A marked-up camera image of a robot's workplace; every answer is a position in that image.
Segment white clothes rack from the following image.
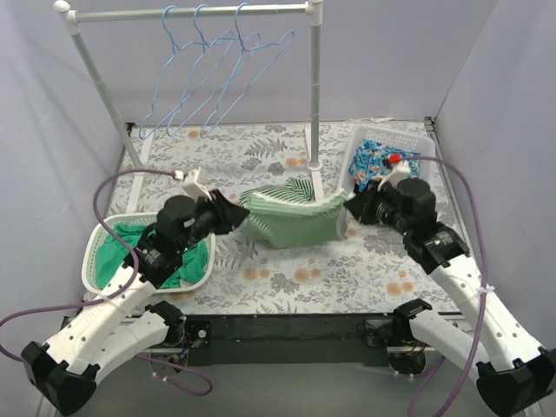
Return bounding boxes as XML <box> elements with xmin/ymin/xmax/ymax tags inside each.
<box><xmin>53</xmin><ymin>1</ymin><xmax>324</xmax><ymax>202</ymax></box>

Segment white left laundry basket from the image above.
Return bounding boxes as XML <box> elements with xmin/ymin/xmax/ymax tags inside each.
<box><xmin>82</xmin><ymin>213</ymin><xmax>215</xmax><ymax>295</ymax></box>

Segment floral table cloth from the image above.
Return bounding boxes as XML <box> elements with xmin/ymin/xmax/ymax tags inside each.
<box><xmin>139</xmin><ymin>122</ymin><xmax>455</xmax><ymax>314</ymax></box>

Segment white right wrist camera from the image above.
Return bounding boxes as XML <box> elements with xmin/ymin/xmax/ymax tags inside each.
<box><xmin>377</xmin><ymin>154</ymin><xmax>411</xmax><ymax>191</ymax></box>

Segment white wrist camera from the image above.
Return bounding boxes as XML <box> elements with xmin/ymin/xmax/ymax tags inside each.
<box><xmin>377</xmin><ymin>154</ymin><xmax>411</xmax><ymax>191</ymax></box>
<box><xmin>173</xmin><ymin>168</ymin><xmax>212</xmax><ymax>202</ymax></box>

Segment white right laundry basket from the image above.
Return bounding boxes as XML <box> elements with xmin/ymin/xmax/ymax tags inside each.
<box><xmin>335</xmin><ymin>124</ymin><xmax>435</xmax><ymax>191</ymax></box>

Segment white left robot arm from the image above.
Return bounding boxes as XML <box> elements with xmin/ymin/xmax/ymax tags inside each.
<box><xmin>21</xmin><ymin>189</ymin><xmax>249</xmax><ymax>416</ymax></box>

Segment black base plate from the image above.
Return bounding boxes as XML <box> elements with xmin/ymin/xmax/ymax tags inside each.
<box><xmin>134</xmin><ymin>313</ymin><xmax>429</xmax><ymax>370</ymax></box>

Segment green striped tank top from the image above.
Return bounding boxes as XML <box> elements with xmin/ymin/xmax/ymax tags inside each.
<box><xmin>239</xmin><ymin>178</ymin><xmax>352</xmax><ymax>249</ymax></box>

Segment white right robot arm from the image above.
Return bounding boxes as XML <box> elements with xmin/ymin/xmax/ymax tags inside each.
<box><xmin>344</xmin><ymin>178</ymin><xmax>555</xmax><ymax>416</ymax></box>

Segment green shirt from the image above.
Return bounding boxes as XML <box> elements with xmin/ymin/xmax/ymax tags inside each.
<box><xmin>96</xmin><ymin>222</ymin><xmax>209</xmax><ymax>289</ymax></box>

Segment blue floral garment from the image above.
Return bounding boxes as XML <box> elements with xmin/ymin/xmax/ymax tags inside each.
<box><xmin>347</xmin><ymin>139</ymin><xmax>419</xmax><ymax>192</ymax></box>

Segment blue wire hanger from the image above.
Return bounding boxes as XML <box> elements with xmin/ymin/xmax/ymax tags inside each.
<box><xmin>199</xmin><ymin>2</ymin><xmax>295</xmax><ymax>136</ymax></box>
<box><xmin>138</xmin><ymin>17</ymin><xmax>231</xmax><ymax>140</ymax></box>
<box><xmin>150</xmin><ymin>3</ymin><xmax>281</xmax><ymax>136</ymax></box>

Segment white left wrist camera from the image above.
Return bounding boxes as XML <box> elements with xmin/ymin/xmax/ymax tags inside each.
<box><xmin>173</xmin><ymin>168</ymin><xmax>212</xmax><ymax>202</ymax></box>

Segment white laundry basket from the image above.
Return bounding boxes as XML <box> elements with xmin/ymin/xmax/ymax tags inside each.
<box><xmin>335</xmin><ymin>124</ymin><xmax>435</xmax><ymax>191</ymax></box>
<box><xmin>82</xmin><ymin>213</ymin><xmax>215</xmax><ymax>295</ymax></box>

